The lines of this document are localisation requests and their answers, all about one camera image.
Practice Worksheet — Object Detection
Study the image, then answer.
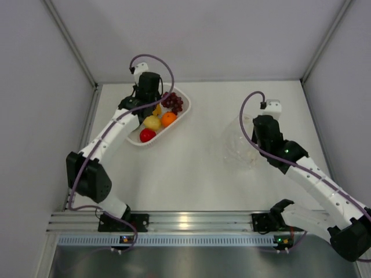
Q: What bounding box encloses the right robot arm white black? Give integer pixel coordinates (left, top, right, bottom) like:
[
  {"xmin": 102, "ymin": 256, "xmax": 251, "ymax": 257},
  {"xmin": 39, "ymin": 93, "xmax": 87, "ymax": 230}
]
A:
[{"xmin": 252, "ymin": 115, "xmax": 370, "ymax": 262}]

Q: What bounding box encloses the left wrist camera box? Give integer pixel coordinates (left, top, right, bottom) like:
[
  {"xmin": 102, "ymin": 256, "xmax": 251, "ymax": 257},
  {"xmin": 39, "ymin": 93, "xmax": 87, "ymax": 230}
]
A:
[{"xmin": 130, "ymin": 62, "xmax": 149, "ymax": 83}]

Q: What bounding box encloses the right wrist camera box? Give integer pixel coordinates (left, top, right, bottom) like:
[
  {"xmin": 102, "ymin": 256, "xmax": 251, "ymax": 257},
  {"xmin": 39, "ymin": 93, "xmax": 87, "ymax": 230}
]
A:
[{"xmin": 260, "ymin": 100, "xmax": 282, "ymax": 121}]

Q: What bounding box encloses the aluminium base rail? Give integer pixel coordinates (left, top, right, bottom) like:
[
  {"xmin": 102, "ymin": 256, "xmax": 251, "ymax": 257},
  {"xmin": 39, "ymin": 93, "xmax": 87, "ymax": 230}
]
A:
[{"xmin": 47, "ymin": 211, "xmax": 267, "ymax": 233}]

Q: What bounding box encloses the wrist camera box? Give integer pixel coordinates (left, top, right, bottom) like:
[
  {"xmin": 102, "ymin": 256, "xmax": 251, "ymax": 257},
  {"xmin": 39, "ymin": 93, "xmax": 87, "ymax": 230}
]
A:
[
  {"xmin": 260, "ymin": 100, "xmax": 282, "ymax": 121},
  {"xmin": 130, "ymin": 62, "xmax": 149, "ymax": 83}
]

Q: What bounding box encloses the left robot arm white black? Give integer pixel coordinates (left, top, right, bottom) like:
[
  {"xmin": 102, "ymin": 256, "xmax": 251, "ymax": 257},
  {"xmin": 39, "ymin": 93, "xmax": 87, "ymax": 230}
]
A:
[{"xmin": 66, "ymin": 72, "xmax": 163, "ymax": 231}]

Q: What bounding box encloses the white slotted cable duct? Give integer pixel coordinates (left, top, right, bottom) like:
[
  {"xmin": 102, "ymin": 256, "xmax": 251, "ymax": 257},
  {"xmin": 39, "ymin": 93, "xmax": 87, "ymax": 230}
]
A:
[{"xmin": 58, "ymin": 234, "xmax": 278, "ymax": 247}]

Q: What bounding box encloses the yellow fake pear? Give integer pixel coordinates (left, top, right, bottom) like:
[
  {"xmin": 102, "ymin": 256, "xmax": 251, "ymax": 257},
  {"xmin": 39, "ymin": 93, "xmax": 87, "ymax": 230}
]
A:
[{"xmin": 143, "ymin": 115, "xmax": 161, "ymax": 131}]

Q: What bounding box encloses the orange fake fruit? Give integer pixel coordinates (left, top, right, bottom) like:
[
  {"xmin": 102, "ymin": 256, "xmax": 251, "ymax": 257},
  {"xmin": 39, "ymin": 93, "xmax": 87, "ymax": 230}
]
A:
[{"xmin": 161, "ymin": 112, "xmax": 177, "ymax": 127}]

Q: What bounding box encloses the aluminium corner frame post left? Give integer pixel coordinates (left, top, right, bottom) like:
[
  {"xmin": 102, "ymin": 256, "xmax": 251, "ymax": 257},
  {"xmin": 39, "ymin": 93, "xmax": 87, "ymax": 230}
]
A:
[{"xmin": 42, "ymin": 0, "xmax": 97, "ymax": 88}]

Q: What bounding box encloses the aluminium corner frame post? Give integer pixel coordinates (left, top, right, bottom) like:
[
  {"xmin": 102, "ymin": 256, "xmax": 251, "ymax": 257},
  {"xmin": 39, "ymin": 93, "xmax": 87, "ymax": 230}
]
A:
[
  {"xmin": 42, "ymin": 0, "xmax": 97, "ymax": 88},
  {"xmin": 300, "ymin": 0, "xmax": 355, "ymax": 85}
]

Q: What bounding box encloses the clear zip top bag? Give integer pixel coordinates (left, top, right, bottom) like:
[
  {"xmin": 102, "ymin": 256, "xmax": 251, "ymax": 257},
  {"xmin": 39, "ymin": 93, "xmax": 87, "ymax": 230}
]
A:
[{"xmin": 221, "ymin": 116, "xmax": 259, "ymax": 170}]

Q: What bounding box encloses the red yellow fake apple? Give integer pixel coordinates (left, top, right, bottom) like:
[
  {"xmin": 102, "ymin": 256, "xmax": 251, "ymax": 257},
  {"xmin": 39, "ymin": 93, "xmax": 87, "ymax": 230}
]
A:
[{"xmin": 139, "ymin": 128, "xmax": 157, "ymax": 143}]

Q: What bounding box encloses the aluminium corner frame post right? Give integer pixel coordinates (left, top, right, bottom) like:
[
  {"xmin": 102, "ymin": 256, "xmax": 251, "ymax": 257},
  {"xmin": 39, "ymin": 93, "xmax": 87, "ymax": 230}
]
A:
[{"xmin": 300, "ymin": 0, "xmax": 355, "ymax": 85}]

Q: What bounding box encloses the purple fake grape bunch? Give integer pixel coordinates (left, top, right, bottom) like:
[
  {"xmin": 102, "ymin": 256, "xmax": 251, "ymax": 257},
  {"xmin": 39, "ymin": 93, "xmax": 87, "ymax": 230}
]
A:
[{"xmin": 161, "ymin": 92, "xmax": 184, "ymax": 115}]

